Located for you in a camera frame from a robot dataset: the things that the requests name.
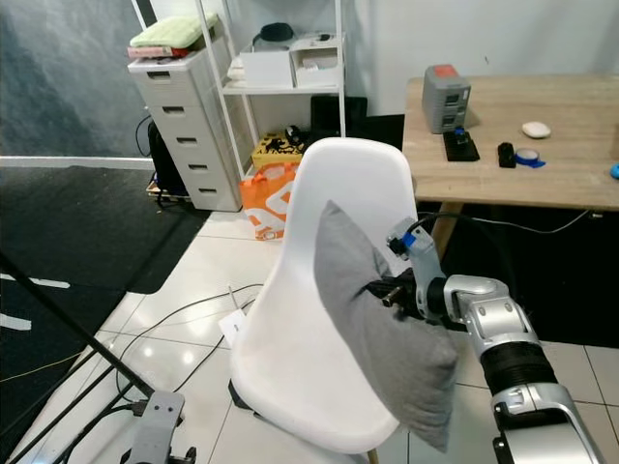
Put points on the folded green towel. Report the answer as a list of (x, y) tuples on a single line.
[(174, 31)]

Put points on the black tripod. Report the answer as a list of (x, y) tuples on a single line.
[(73, 331)]

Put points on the white plastic shell chair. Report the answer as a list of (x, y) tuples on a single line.
[(290, 367)]

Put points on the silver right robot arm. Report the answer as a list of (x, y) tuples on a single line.
[(513, 358)]

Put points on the white paper tag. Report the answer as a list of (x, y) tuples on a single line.
[(235, 329)]

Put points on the white printed box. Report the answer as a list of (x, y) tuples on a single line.
[(315, 63)]

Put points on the flat black desk stand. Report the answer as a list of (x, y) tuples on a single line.
[(460, 147)]

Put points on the blue tape roll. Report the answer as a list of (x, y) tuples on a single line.
[(530, 158)]

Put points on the black headphones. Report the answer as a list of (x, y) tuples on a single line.
[(275, 32)]

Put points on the grey plastic drawer unit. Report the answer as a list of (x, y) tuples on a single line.
[(189, 130)]

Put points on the orange shopping bag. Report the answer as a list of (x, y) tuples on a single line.
[(266, 203)]

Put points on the small black desk item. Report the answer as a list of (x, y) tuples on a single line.
[(506, 155)]

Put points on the pillow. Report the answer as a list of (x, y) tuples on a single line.
[(387, 348)]

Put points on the wooden desk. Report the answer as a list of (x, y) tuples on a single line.
[(561, 97)]

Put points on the black bag behind drawers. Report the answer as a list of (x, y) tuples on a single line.
[(161, 162)]

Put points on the plain white box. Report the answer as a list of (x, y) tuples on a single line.
[(264, 71)]

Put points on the grey box with orange label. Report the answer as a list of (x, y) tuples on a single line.
[(445, 99)]

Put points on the white computer mouse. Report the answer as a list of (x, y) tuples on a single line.
[(536, 130)]

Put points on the white metal shelf rack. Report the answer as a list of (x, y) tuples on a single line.
[(280, 91)]

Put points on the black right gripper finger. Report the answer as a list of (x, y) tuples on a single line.
[(390, 303), (380, 287)]

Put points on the black flat screen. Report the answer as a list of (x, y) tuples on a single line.
[(334, 111)]

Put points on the yellow patterned box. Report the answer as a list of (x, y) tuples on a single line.
[(276, 155)]

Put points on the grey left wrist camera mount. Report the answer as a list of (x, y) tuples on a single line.
[(160, 425)]

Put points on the red book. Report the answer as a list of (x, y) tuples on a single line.
[(155, 52)]

